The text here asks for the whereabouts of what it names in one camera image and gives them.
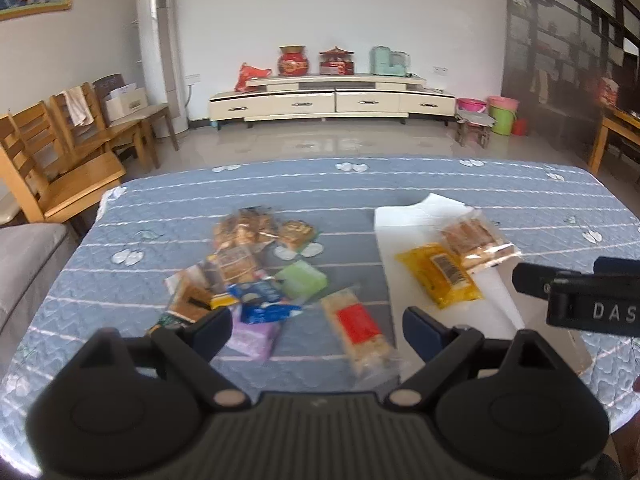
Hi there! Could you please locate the purple snack packet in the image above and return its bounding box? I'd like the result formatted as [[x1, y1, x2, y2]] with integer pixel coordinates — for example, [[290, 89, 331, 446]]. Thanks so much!
[[226, 308, 281, 362]]

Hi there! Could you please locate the red label noodle packet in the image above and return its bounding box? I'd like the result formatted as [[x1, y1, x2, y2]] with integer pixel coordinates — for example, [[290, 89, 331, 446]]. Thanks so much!
[[320, 288, 399, 382]]

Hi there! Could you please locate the green snack packet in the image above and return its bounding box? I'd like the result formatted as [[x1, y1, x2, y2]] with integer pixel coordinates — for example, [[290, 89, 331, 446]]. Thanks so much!
[[274, 260, 328, 304]]

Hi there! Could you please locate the clear bag of brown cookies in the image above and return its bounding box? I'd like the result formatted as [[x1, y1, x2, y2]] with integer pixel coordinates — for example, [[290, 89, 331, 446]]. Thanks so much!
[[213, 207, 278, 250]]

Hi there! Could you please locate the small golden cracker packet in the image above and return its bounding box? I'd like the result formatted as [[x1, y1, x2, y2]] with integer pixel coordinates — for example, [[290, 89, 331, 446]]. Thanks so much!
[[278, 220, 318, 252]]

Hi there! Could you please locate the dark brown chocolate packet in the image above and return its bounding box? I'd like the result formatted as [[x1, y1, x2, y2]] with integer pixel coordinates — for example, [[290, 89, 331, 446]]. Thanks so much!
[[148, 264, 238, 334]]

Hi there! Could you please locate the blue quilted table cover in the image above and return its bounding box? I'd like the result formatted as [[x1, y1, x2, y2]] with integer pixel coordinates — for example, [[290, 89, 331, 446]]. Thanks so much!
[[1, 157, 639, 477]]

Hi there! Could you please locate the clear pack of brown biscuits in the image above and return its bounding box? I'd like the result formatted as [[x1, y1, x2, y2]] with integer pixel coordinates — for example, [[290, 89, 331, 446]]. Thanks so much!
[[440, 210, 521, 273]]

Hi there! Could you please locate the yellow snack packet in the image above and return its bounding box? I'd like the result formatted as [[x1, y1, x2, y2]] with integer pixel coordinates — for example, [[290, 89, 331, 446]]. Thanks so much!
[[396, 243, 484, 310]]

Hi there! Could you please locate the blue snack packet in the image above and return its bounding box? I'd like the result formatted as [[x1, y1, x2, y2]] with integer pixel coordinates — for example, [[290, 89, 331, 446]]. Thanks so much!
[[227, 281, 303, 324]]

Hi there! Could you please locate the brown wafer packet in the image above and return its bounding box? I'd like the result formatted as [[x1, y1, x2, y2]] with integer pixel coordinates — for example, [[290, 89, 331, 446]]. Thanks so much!
[[207, 245, 262, 285]]

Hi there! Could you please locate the wooden side table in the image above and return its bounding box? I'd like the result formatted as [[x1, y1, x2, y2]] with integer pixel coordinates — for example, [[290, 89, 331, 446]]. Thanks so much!
[[588, 105, 640, 177]]

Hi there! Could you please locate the small red bucket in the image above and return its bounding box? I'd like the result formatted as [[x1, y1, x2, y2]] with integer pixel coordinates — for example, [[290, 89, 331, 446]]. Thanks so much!
[[512, 118, 528, 136]]

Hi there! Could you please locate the green bucket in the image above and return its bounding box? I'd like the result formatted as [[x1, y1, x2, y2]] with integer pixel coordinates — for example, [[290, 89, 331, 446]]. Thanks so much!
[[489, 105, 516, 136]]

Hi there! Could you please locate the small wooden stool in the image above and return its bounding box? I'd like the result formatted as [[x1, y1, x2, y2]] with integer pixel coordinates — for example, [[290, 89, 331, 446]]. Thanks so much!
[[456, 110, 496, 148]]

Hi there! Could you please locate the grey sofa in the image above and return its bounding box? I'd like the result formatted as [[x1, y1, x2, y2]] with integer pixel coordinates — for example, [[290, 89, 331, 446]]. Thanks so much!
[[1, 223, 77, 346]]

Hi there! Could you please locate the pink basin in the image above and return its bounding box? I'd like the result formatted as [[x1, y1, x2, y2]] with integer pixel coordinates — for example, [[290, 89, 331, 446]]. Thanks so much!
[[457, 98, 487, 113]]

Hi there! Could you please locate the wooden chair with box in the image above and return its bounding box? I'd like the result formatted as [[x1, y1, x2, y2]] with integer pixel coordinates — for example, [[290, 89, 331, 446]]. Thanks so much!
[[92, 74, 179, 172]]

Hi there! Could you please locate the dark wooden shelf divider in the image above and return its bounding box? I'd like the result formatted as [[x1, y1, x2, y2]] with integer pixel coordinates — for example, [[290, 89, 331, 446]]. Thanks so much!
[[502, 0, 639, 155]]

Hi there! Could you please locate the wooden chair with towel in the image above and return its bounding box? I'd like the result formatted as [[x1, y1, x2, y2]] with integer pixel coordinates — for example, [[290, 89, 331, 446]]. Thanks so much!
[[49, 82, 153, 172]]

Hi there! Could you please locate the white cardboard box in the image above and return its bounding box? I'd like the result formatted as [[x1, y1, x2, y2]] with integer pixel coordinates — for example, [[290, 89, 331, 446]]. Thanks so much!
[[105, 84, 149, 122]]

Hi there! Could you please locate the white towel on chair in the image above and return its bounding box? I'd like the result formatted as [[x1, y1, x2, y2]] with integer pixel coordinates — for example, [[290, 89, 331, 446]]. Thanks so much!
[[62, 86, 94, 127]]

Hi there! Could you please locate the near wooden chair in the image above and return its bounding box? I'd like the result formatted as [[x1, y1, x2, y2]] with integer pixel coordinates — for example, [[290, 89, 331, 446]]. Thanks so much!
[[1, 103, 126, 223]]

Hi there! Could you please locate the mint green kitchen appliance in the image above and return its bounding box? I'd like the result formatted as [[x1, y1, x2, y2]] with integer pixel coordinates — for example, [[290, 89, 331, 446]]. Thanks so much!
[[370, 46, 410, 77]]

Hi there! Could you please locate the cream TV cabinet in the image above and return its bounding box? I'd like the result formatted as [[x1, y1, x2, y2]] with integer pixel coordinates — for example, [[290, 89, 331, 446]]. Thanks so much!
[[208, 74, 456, 125]]

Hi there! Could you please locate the white standing air conditioner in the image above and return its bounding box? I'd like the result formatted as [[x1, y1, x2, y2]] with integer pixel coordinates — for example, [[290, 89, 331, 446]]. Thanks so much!
[[137, 0, 188, 133]]

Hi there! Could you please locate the red plastic bag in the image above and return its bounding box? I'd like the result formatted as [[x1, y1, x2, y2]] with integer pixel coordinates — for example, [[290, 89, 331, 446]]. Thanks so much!
[[234, 63, 272, 92]]

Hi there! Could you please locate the red pavilion gift box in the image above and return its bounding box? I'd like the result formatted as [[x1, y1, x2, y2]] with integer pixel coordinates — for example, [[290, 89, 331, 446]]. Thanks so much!
[[319, 47, 355, 76]]

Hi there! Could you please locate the red round jar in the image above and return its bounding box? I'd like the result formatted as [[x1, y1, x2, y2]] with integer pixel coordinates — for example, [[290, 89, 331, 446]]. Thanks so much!
[[278, 44, 309, 77]]

